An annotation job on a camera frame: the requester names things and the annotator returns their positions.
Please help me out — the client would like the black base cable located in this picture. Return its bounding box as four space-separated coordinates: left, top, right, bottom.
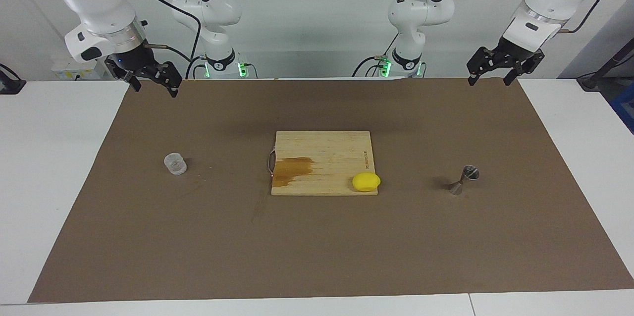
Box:
186 56 208 80
353 34 399 78

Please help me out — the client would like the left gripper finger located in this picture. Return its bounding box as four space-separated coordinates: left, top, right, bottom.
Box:
467 47 497 87
503 52 545 87

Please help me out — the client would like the yellow lemon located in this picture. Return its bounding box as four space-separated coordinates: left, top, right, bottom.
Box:
352 172 381 192

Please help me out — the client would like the black stand base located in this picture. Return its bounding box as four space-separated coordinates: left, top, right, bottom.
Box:
577 39 634 91

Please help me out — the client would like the white wall socket box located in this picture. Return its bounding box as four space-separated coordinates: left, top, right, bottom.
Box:
51 56 112 80

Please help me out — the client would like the clear plastic cup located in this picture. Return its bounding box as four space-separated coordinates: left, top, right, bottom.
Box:
164 153 188 176

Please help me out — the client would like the steel jigger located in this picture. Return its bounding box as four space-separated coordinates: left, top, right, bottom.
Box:
449 165 480 196

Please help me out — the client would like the wooden cutting board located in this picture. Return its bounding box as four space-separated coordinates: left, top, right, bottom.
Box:
267 131 378 196

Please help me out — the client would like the blue crate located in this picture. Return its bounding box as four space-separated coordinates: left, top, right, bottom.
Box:
609 83 634 133

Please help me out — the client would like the black clamp mount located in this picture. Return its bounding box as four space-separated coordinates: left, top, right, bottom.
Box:
0 63 26 95

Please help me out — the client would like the brown table mat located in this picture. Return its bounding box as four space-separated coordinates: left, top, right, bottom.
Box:
27 78 634 303

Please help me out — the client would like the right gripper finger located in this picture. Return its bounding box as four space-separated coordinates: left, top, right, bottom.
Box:
121 69 143 93
149 61 183 99

